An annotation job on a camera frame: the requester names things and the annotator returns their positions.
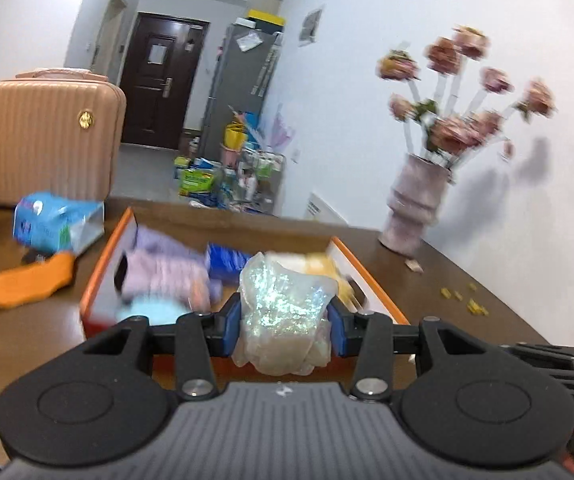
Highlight iridescent plastic bag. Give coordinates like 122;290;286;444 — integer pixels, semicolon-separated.
231;251;339;377

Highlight dark brown entrance door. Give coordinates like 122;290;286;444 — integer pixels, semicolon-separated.
119;12;211;151

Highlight grey refrigerator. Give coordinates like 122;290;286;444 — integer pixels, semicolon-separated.
199;17;286;162

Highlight yellow and white plush toy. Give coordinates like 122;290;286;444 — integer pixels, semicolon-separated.
303;252;364;312

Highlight yellow and black box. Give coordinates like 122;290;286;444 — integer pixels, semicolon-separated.
246;8;287;29

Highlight purple knit cloth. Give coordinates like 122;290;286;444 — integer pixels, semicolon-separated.
134;226;223;301

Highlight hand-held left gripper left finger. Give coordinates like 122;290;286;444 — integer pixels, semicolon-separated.
84;294;243;402

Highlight blue and white carton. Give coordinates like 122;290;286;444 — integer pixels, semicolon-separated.
206;242;254;287

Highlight orange cloth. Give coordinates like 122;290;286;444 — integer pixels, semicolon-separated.
0;252;76;314

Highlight pink ribbed suitcase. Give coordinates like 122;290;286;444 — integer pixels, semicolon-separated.
0;67;127;209

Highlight pink textured vase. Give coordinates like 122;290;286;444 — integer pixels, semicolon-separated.
378;153;453;256

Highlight dried pink roses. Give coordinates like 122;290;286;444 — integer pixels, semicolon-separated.
377;25;556;169

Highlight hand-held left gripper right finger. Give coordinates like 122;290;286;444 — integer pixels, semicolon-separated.
326;296;488;402

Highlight light blue plush toy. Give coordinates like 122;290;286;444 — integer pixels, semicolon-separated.
116;294;190;327

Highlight scattered yellow crumbs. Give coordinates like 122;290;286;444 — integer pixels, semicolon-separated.
439;284;490;317

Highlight blue tissue packet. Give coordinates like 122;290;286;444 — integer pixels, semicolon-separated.
13;190;106;256

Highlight pile of household clutter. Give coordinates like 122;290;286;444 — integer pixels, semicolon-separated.
174;109;289;212

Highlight wall picture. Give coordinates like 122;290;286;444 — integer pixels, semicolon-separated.
299;6;324;47

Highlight red cardboard box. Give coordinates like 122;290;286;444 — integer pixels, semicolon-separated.
79;206;411;377

